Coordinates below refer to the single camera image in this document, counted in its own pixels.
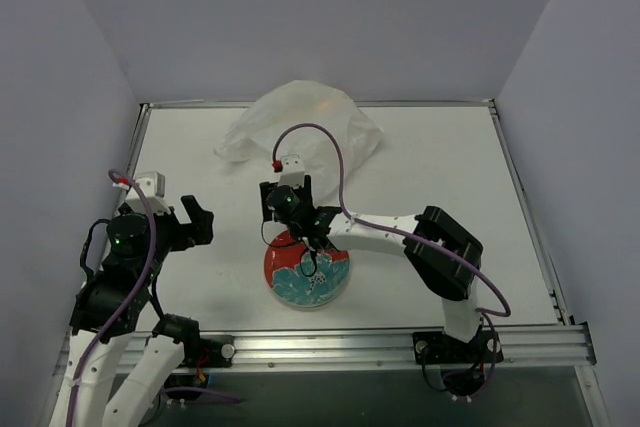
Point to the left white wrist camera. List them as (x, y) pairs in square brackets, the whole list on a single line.
[(152, 185)]

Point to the white plastic bag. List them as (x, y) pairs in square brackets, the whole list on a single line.
[(320, 124)]

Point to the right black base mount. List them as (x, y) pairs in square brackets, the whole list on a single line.
[(456, 368)]

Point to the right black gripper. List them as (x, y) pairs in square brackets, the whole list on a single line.
[(286, 187)]

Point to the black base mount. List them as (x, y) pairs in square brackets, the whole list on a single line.
[(456, 368), (199, 354)]

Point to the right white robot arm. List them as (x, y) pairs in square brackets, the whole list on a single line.
[(445, 256)]

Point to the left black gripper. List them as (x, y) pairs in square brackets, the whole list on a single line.
[(176, 230)]

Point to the red plate blue flower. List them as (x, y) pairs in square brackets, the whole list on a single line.
[(301, 278)]

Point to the aluminium front rail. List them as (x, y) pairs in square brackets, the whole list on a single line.
[(393, 349)]

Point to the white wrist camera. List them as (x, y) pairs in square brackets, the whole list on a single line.
[(152, 185), (290, 171)]

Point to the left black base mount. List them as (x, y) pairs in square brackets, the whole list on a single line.
[(199, 354)]

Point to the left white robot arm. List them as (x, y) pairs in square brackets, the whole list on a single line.
[(106, 314)]

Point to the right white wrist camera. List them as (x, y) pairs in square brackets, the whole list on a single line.
[(290, 171)]

